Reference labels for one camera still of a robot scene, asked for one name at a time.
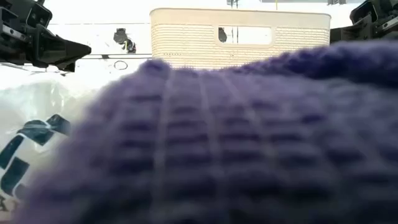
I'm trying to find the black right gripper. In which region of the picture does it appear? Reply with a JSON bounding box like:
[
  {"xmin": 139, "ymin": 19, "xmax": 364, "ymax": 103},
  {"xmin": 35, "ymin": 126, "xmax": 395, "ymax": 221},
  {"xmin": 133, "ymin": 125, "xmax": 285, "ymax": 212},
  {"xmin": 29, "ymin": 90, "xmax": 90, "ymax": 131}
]
[{"xmin": 330, "ymin": 0, "xmax": 398, "ymax": 44}]

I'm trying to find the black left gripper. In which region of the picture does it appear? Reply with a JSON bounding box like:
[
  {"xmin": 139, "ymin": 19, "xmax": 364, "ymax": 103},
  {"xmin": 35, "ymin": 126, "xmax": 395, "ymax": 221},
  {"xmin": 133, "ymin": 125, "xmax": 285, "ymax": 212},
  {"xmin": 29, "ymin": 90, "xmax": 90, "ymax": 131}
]
[{"xmin": 0, "ymin": 6, "xmax": 92, "ymax": 73}]

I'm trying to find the clear package with circle print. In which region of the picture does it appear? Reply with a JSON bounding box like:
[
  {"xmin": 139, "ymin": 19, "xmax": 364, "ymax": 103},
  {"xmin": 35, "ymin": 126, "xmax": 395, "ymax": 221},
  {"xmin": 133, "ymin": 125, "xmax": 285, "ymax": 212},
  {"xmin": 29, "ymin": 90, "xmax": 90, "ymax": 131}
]
[{"xmin": 0, "ymin": 63, "xmax": 106, "ymax": 218}]

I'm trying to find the white perforated plastic basket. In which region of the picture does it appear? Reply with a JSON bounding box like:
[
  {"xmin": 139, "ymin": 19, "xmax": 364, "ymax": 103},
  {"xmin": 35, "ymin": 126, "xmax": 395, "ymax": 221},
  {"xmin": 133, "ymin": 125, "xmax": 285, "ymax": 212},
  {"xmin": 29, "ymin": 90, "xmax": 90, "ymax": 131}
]
[{"xmin": 149, "ymin": 7, "xmax": 332, "ymax": 70}]

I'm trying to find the blue-purple knitted cloth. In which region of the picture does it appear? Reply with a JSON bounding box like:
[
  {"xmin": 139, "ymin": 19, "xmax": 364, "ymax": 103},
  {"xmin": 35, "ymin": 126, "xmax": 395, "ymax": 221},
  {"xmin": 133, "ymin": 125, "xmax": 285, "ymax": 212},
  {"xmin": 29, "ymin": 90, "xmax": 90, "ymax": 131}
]
[{"xmin": 12, "ymin": 39, "xmax": 398, "ymax": 224}]

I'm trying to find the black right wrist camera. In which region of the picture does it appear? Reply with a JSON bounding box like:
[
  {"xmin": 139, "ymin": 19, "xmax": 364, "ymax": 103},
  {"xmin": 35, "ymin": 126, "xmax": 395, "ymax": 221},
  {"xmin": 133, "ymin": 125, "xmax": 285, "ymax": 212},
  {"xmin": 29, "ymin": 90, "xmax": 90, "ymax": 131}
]
[{"xmin": 349, "ymin": 1, "xmax": 379, "ymax": 26}]

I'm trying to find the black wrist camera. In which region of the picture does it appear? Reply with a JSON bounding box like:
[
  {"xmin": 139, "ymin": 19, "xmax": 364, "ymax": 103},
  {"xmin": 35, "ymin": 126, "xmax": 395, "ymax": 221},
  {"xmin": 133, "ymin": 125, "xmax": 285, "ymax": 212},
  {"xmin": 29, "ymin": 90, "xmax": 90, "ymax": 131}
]
[
  {"xmin": 25, "ymin": 2, "xmax": 53, "ymax": 29},
  {"xmin": 349, "ymin": 1, "xmax": 379, "ymax": 26}
]

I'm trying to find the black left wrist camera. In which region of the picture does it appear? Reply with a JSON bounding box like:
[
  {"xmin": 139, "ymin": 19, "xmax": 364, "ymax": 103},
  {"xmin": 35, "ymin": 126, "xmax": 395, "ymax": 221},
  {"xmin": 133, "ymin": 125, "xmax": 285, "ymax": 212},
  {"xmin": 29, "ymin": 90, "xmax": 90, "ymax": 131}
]
[{"xmin": 25, "ymin": 2, "xmax": 53, "ymax": 29}]

